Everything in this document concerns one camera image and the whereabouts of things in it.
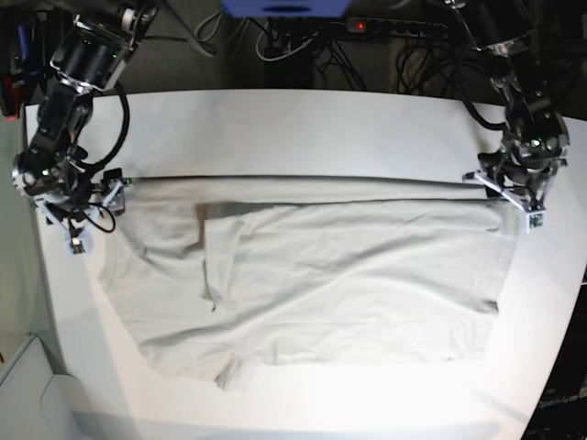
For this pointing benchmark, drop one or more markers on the white power strip red switch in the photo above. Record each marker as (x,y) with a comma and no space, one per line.
(384,27)

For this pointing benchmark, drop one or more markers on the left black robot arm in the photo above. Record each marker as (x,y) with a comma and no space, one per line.
(535,138)

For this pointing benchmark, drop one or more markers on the blue box overhead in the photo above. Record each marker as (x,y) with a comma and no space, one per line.
(285,8)

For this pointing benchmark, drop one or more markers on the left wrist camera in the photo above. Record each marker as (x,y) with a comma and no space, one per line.
(535,220)

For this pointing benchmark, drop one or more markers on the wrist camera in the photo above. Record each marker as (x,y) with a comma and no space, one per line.
(535,220)
(80,245)

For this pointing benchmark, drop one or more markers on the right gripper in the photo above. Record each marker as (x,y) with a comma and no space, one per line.
(77,205)

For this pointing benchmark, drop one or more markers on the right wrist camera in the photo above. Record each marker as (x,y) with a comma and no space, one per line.
(80,245)

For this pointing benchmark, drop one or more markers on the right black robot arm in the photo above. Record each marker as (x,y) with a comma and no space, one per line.
(53,171)

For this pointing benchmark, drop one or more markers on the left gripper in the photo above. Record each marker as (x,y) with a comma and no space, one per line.
(515,181)

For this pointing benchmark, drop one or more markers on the beige t-shirt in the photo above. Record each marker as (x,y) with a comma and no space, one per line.
(212,285)

